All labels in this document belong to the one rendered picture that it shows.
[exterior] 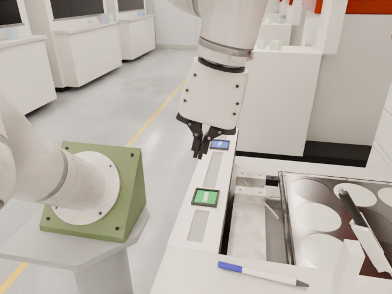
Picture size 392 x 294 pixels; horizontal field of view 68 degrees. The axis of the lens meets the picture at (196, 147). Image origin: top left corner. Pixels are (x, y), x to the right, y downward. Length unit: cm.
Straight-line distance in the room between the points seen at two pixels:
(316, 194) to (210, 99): 46
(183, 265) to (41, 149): 32
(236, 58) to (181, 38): 836
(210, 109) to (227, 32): 12
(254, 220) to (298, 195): 15
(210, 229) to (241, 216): 17
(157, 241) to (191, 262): 141
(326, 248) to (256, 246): 14
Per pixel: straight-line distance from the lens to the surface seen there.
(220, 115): 48
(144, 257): 185
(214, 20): 43
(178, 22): 876
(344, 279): 50
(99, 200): 78
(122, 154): 80
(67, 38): 489
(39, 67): 430
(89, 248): 78
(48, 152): 59
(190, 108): 48
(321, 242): 70
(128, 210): 76
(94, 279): 92
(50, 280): 189
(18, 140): 59
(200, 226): 59
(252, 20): 44
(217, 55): 43
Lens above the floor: 136
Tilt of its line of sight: 27 degrees down
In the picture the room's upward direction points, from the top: straight up
